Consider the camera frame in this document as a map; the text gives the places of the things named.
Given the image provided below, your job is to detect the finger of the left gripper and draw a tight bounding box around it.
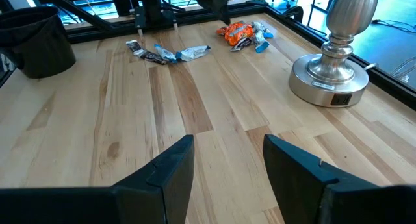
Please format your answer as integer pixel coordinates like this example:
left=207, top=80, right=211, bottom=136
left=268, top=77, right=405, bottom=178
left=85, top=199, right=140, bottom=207
left=207, top=2, right=227, bottom=22
left=220, top=1, right=233, bottom=25

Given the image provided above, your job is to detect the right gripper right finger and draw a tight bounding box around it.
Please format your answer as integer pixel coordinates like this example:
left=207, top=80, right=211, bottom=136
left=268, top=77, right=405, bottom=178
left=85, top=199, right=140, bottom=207
left=263, top=134, right=416, bottom=224

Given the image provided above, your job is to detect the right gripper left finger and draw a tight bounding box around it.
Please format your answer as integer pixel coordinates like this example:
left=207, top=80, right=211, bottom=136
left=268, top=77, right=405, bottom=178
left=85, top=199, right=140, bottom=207
left=0, top=134, right=195, bottom=224

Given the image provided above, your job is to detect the black table clamp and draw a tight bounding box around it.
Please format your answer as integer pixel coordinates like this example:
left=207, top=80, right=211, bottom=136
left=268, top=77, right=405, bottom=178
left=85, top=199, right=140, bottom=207
left=281, top=5, right=305, bottom=24

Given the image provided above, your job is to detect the silver table lamp white shade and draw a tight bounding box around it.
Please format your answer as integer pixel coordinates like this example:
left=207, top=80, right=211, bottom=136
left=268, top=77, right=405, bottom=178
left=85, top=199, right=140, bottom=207
left=288, top=0, right=380, bottom=108

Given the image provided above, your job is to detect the black plastic bucket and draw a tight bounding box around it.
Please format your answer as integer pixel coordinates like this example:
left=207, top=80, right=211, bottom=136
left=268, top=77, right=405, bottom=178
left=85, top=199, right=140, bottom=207
left=0, top=6, right=77, bottom=79

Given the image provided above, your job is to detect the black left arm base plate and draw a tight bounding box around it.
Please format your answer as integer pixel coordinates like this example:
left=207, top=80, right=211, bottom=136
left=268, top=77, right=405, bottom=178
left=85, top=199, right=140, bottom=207
left=133, top=6, right=180, bottom=38

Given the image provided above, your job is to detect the clear lamp power cord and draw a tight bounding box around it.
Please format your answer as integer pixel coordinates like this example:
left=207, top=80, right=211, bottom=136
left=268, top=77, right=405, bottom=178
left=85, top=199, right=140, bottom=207
left=363, top=56, right=416, bottom=84

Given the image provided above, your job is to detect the black floor cable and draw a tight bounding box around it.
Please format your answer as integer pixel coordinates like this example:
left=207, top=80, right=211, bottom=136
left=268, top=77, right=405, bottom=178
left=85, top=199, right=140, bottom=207
left=372, top=18, right=416, bottom=35

